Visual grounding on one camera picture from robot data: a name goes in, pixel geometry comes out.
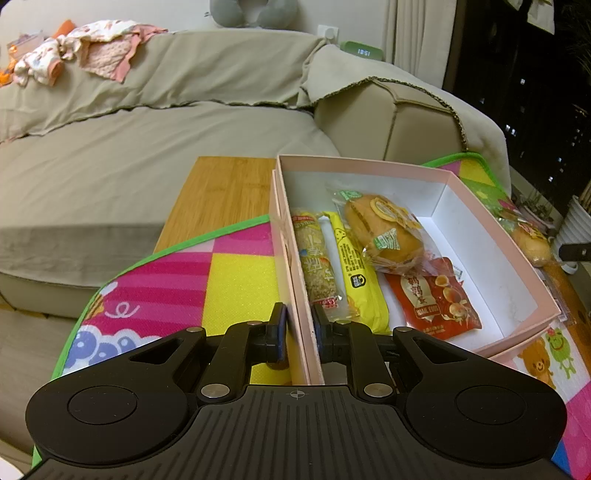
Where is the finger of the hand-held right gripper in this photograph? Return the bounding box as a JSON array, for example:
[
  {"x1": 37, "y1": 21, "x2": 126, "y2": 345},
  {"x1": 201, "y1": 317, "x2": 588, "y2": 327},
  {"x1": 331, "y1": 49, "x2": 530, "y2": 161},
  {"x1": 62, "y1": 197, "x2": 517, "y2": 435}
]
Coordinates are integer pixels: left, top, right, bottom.
[{"x1": 558, "y1": 244, "x2": 591, "y2": 274}]

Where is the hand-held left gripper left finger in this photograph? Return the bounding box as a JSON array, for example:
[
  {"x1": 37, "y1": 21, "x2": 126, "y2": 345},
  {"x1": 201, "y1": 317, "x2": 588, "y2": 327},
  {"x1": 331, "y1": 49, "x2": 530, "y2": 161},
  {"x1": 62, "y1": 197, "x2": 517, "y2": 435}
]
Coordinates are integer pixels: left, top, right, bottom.
[{"x1": 128, "y1": 302, "x2": 289, "y2": 404}]

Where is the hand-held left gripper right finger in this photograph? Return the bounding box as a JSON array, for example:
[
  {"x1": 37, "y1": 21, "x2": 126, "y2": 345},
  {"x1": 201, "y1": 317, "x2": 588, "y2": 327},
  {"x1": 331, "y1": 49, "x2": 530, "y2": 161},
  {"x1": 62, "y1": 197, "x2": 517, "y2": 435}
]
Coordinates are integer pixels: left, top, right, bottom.
[{"x1": 311, "y1": 305, "x2": 467, "y2": 402}]

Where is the bread bun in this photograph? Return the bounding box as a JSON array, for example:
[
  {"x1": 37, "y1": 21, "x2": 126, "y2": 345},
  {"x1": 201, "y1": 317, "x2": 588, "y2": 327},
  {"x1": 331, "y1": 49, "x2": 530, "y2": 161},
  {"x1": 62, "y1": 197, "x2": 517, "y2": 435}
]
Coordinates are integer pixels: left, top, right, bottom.
[
  {"x1": 496, "y1": 208, "x2": 555, "y2": 267},
  {"x1": 325, "y1": 182, "x2": 437, "y2": 273}
]

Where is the yellow snack packet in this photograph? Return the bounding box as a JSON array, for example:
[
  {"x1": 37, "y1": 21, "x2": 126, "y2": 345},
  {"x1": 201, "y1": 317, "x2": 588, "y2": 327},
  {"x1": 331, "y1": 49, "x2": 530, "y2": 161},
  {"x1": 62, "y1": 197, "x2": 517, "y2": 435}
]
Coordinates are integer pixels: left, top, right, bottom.
[{"x1": 321, "y1": 211, "x2": 391, "y2": 335}]

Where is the grain bar clear packet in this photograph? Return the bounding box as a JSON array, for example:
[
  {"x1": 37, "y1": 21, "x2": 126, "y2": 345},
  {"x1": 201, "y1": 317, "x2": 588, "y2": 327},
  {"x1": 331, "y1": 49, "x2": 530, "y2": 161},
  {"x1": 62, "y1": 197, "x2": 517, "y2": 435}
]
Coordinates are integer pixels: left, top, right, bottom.
[{"x1": 291, "y1": 208, "x2": 354, "y2": 315}]

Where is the red quail egg packet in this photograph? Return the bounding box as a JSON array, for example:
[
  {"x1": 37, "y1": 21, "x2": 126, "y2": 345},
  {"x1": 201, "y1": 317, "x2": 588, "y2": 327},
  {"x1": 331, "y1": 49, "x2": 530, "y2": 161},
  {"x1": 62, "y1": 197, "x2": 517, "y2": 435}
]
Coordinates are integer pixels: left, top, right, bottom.
[{"x1": 385, "y1": 256, "x2": 483, "y2": 342}]

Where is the white ribbed plant pot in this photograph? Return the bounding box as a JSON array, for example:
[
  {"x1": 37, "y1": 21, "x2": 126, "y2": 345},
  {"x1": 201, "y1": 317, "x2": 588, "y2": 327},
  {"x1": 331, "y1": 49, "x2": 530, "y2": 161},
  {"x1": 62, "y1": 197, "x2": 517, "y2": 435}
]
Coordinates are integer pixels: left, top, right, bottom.
[{"x1": 554, "y1": 194, "x2": 591, "y2": 252}]

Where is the colourful cartoon play mat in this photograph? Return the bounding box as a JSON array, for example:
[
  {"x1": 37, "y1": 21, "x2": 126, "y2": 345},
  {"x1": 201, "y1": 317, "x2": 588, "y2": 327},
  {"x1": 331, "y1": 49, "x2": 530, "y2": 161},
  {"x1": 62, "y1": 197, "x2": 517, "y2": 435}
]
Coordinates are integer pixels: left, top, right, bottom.
[{"x1": 30, "y1": 152, "x2": 591, "y2": 480}]

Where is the wooden table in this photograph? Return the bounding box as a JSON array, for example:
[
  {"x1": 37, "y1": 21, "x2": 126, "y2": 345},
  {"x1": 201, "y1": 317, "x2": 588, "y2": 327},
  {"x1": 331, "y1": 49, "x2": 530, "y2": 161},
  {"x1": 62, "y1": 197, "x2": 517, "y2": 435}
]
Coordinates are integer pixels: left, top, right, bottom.
[{"x1": 152, "y1": 157, "x2": 279, "y2": 257}]

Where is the dark glass window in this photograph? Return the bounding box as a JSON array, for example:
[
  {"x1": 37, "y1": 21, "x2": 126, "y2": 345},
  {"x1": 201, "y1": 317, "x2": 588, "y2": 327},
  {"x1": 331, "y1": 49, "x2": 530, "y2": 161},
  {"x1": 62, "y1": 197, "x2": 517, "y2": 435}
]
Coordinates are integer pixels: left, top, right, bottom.
[{"x1": 443, "y1": 0, "x2": 591, "y2": 217}]

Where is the beige sofa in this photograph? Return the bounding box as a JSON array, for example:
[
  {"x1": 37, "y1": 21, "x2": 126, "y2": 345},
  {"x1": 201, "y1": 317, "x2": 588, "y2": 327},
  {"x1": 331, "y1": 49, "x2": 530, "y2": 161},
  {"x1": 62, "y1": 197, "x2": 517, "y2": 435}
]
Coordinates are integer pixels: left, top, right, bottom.
[{"x1": 0, "y1": 30, "x2": 513, "y2": 324}]

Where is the beige sofa cover cloth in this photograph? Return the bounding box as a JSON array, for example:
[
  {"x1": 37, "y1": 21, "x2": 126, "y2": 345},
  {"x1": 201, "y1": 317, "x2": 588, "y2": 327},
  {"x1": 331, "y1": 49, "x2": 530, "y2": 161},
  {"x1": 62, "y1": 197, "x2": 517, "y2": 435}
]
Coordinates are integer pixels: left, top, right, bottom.
[{"x1": 0, "y1": 30, "x2": 342, "y2": 278}]

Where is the beige fringed armrest cloth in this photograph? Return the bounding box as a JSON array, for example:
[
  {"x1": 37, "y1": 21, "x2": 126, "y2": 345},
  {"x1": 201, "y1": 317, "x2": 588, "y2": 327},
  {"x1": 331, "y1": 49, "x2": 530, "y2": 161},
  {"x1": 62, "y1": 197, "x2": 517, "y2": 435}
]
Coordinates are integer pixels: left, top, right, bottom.
[{"x1": 298, "y1": 44, "x2": 509, "y2": 185}]

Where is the cream curtain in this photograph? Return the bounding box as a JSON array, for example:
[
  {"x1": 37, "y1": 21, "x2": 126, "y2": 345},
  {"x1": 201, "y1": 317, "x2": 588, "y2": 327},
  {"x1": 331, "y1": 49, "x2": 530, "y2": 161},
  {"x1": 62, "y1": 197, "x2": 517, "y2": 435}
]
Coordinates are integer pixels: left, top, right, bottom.
[{"x1": 383, "y1": 0, "x2": 455, "y2": 86}]

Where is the green digital clock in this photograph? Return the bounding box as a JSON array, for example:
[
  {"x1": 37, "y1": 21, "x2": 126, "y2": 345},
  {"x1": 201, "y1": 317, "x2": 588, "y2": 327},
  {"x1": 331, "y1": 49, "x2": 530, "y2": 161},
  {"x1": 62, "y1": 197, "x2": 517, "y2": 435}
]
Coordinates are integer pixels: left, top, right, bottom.
[{"x1": 340, "y1": 41, "x2": 383, "y2": 61}]

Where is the grey neck pillow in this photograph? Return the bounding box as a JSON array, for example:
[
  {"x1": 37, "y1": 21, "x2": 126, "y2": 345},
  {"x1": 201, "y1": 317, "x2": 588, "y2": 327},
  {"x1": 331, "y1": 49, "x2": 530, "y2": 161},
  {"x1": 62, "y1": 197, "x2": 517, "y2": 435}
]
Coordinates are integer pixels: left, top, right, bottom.
[{"x1": 210, "y1": 0, "x2": 298, "y2": 27}]

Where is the white floral baby garment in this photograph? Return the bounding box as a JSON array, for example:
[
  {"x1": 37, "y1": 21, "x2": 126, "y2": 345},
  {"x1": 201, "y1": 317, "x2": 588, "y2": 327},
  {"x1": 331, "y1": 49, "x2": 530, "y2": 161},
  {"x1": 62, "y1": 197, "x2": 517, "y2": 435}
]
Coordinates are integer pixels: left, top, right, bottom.
[{"x1": 14, "y1": 38, "x2": 66, "y2": 87}]

